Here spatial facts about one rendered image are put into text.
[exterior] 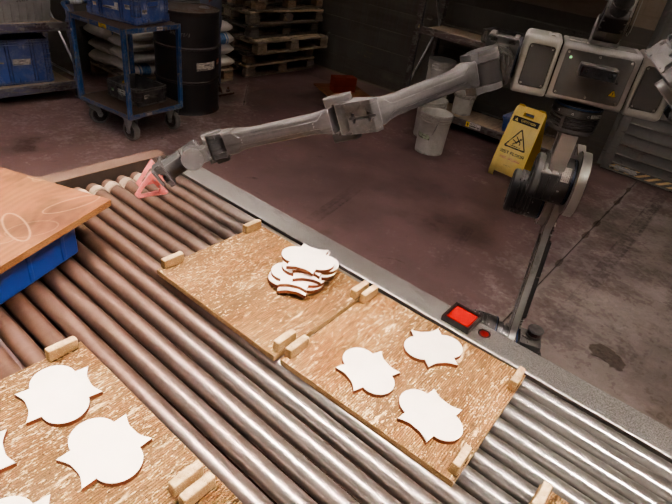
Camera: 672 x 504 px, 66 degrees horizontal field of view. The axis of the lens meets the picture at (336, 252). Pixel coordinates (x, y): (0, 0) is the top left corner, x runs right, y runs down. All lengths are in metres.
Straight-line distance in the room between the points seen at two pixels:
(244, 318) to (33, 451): 0.47
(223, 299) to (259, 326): 0.12
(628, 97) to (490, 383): 0.86
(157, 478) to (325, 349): 0.42
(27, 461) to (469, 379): 0.82
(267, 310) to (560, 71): 1.00
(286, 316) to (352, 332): 0.16
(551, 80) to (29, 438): 1.45
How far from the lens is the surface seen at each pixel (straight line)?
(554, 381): 1.29
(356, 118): 1.25
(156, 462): 0.96
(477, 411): 1.11
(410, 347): 1.17
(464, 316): 1.34
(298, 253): 1.31
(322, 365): 1.10
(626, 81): 1.61
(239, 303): 1.23
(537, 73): 1.59
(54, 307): 1.31
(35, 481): 0.98
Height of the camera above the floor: 1.72
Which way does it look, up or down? 33 degrees down
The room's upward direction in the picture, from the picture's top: 9 degrees clockwise
